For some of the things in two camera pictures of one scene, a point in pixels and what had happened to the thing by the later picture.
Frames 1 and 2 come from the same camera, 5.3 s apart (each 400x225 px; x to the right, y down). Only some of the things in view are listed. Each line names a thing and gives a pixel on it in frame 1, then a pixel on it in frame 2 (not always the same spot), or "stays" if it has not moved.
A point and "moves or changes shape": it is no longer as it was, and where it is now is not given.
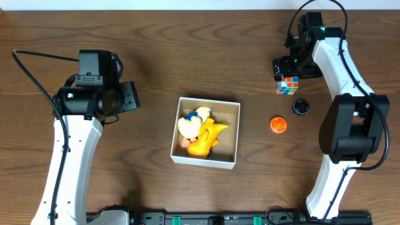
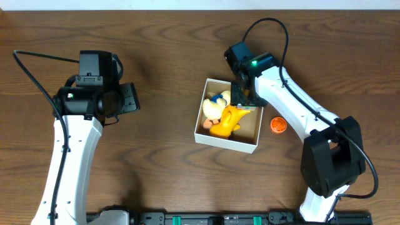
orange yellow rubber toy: (206, 139) -> (228, 124)
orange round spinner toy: (278, 124) stays
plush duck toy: (189, 126) -> (212, 108)
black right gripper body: (300, 65) -> (238, 95)
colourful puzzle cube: (288, 85) moves or changes shape
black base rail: (177, 218) stays
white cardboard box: (224, 154) -> (245, 138)
